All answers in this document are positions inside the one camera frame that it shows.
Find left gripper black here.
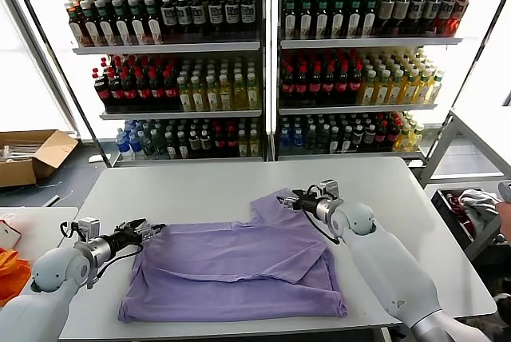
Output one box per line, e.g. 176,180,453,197
106,218,165,253

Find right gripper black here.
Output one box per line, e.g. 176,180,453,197
277,189,320,213

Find purple t-shirt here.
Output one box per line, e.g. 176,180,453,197
117,188,349,324

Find person bare hand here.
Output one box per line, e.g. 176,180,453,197
495,201,511,245

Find blue label water bottle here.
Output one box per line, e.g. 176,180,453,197
279,125,291,155
128,129,144,158
115,128,129,155
291,125,305,155

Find green tea bottle white cap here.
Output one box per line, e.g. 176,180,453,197
317,124,330,154
141,129,156,158
153,129,168,159
304,124,319,155

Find dark drink bottle white cap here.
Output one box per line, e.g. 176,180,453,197
165,130,179,160
176,130,190,160
363,123,377,153
352,124,365,153
328,125,342,154
340,125,354,154
199,124,212,157
188,124,201,158

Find cola bottle red cap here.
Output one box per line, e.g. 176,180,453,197
149,69,165,111
335,62,350,105
135,69,152,112
307,63,323,105
212,125,227,158
93,68,113,113
107,70,125,113
162,69,180,111
121,69,139,112
321,62,336,105
280,64,295,105
225,125,240,158
348,62,363,104
294,64,309,105

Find dark bottle red cap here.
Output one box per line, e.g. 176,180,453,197
375,120,389,153
386,117,400,153

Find brown cardboard box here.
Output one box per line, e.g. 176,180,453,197
0,129,80,189

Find white box orange trim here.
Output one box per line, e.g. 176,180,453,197
0,220,22,248

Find orange cloth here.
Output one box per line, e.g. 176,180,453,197
0,248,33,307

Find clear packets in carton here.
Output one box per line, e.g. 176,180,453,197
0,140,41,164

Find black plastic crate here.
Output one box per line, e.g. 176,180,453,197
430,186,511,255

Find grey metal shelf rack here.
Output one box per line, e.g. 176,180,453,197
39,0,267,169
271,0,494,162

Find red garment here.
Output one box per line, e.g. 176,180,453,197
446,193,478,235

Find dark tea bottle green band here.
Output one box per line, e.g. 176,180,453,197
330,0,347,39
314,0,331,39
282,0,299,39
361,0,378,38
298,0,315,39
346,0,362,39

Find grey white garment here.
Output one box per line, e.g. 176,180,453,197
457,189,502,219

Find dark drink bottle square label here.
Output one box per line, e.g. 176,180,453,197
161,0,178,42
176,0,192,41
206,0,224,38
422,0,440,35
223,0,240,38
240,0,256,37
407,0,426,36
190,0,208,39
435,0,454,35

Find dark bottle beige label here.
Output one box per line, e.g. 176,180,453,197
393,0,412,37
377,0,396,38

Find red drink bottle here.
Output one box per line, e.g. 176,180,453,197
449,0,471,35

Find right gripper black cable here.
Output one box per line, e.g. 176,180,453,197
301,204,344,245

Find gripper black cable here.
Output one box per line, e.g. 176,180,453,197
85,242,145,290
301,204,344,245

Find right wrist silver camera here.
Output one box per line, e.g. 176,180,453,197
307,179,344,203

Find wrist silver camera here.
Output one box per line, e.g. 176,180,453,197
307,179,344,203
59,217,100,244

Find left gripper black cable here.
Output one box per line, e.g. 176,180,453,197
85,242,145,290

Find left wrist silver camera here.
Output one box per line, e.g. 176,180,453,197
59,217,100,244

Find grey diagonal window post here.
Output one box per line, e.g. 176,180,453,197
0,0,81,135
0,0,113,168
422,0,511,161

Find grey metal cart frame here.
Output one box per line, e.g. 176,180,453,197
465,213,511,265

